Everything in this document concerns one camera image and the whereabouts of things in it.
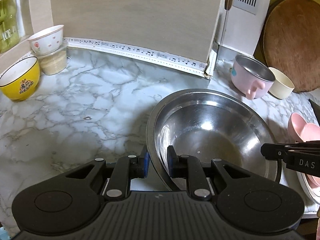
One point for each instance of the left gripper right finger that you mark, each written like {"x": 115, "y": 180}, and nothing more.
{"x": 177, "y": 164}

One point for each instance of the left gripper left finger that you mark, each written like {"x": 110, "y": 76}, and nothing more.
{"x": 139, "y": 164}

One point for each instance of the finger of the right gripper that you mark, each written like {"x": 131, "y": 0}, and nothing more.
{"x": 276, "y": 151}

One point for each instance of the pink bear-shaped plate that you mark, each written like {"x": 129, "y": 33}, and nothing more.
{"x": 302, "y": 131}

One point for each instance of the white ceramic plate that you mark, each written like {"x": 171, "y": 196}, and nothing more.
{"x": 310, "y": 189}

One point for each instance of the stainless steel bowl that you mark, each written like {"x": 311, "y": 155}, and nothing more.
{"x": 208, "y": 124}

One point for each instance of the cream plastic bowl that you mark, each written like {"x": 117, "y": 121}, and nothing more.
{"x": 282, "y": 86}

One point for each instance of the pink steel-lined pot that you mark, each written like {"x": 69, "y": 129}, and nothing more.
{"x": 251, "y": 77}

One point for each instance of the black gas stove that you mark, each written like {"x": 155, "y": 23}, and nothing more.
{"x": 316, "y": 110}

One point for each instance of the round wooden cutting board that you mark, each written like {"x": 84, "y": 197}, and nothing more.
{"x": 290, "y": 41}

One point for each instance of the yellow ceramic bowl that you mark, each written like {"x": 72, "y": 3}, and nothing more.
{"x": 20, "y": 80}

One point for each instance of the white floral bowl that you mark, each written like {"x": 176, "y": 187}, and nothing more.
{"x": 47, "y": 40}

